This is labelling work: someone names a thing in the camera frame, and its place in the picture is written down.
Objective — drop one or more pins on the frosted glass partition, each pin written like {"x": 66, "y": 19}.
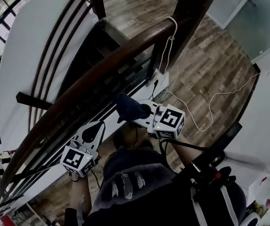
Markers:
{"x": 247, "y": 13}

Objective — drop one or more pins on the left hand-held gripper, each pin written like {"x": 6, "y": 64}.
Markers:
{"x": 73, "y": 159}

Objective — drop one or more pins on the person's right forearm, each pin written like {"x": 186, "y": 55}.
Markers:
{"x": 186, "y": 152}

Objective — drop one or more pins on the dark wooden newel post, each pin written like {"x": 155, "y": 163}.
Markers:
{"x": 98, "y": 1}
{"x": 189, "y": 20}

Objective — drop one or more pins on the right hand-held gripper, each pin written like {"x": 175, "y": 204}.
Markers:
{"x": 170, "y": 120}

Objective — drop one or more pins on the person's left shoe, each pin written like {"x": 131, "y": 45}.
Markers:
{"x": 120, "y": 140}

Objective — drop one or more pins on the white power strip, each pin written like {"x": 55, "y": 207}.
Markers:
{"x": 161, "y": 78}

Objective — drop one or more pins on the dark wooden staircase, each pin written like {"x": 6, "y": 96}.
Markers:
{"x": 97, "y": 46}

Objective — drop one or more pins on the black chest-mounted device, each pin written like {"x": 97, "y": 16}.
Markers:
{"x": 210, "y": 163}

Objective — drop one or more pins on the person's dark printed shirt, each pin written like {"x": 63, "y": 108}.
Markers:
{"x": 137, "y": 192}

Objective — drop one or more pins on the dark blue cloth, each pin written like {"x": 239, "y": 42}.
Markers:
{"x": 130, "y": 107}

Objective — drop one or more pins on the dark wooden handrail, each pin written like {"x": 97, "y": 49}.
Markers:
{"x": 134, "y": 41}

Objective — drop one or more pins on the person's left forearm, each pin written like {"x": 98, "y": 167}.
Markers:
{"x": 80, "y": 196}

